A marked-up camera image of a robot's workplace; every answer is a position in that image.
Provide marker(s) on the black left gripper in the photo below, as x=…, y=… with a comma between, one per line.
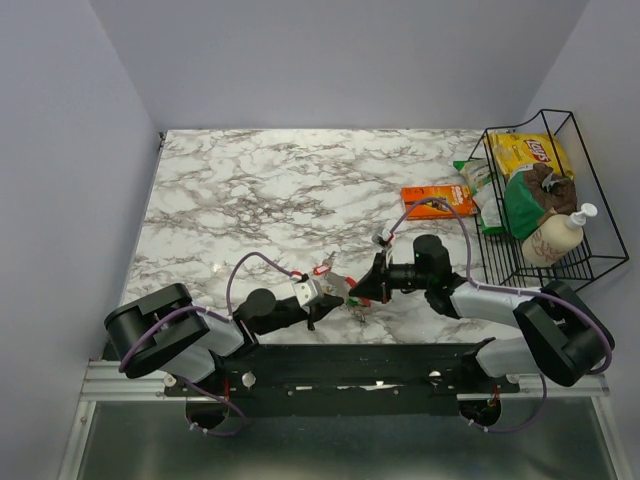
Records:
x=321, y=307

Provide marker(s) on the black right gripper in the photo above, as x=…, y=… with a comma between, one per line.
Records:
x=376, y=284

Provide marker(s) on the red handled steel key organizer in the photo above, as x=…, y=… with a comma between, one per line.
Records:
x=340, y=286

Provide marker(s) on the red key tag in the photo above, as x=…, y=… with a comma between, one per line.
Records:
x=321, y=269

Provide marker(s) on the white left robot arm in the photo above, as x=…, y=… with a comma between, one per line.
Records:
x=165, y=331

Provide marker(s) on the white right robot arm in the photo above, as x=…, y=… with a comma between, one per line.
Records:
x=560, y=337

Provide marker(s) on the orange razor box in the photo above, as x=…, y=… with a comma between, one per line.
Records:
x=457, y=196

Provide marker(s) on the white green snack bag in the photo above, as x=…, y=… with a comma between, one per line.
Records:
x=481, y=182

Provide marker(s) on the cream lotion pump bottle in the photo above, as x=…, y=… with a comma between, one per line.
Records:
x=557, y=236

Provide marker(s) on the yellow chips bag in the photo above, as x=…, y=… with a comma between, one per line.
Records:
x=512, y=151

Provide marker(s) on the brown crumpled bag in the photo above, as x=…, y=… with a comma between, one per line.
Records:
x=552, y=191

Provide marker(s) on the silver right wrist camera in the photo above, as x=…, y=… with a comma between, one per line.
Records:
x=383, y=237

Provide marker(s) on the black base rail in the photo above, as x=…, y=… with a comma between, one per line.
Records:
x=346, y=380

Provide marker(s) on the black wire rack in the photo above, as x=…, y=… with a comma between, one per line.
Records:
x=602, y=250

